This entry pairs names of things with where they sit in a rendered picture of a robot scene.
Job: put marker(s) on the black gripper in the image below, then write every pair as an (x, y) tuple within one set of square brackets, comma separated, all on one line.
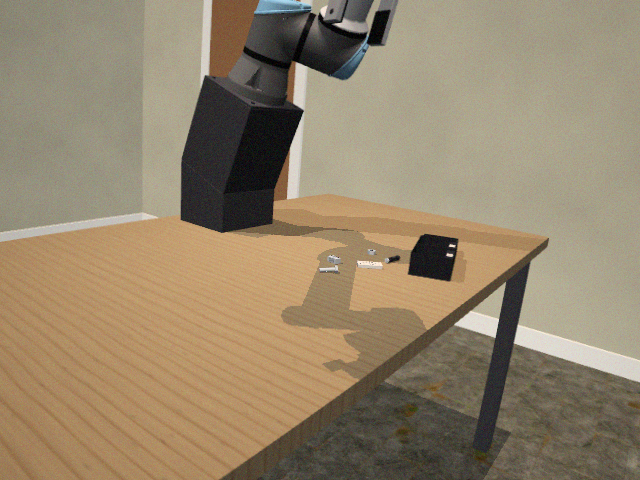
[(381, 23)]

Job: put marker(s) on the white domino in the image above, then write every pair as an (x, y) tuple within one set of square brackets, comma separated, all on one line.
[(366, 264)]

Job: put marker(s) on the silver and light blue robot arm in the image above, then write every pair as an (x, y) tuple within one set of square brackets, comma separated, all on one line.
[(283, 31)]

